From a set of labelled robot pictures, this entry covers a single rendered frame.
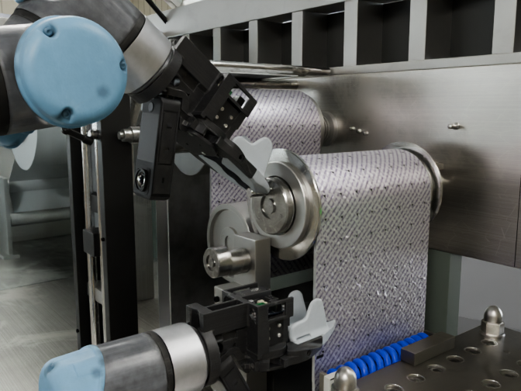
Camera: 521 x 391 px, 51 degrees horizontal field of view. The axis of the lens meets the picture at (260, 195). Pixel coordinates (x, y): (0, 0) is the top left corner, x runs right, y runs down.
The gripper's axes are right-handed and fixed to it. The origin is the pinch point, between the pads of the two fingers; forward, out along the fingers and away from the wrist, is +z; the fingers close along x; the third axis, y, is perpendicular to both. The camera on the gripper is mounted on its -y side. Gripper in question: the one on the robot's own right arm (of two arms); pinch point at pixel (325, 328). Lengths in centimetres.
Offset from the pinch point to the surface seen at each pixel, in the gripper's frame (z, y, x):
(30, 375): -24, -19, 50
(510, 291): 224, -66, 88
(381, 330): 11.3, -3.0, -0.3
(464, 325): 218, -90, 109
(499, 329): 28.9, -4.8, -8.5
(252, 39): 31, 44, 56
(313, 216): -2.7, 15.4, -0.3
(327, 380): -4.1, -4.0, -4.7
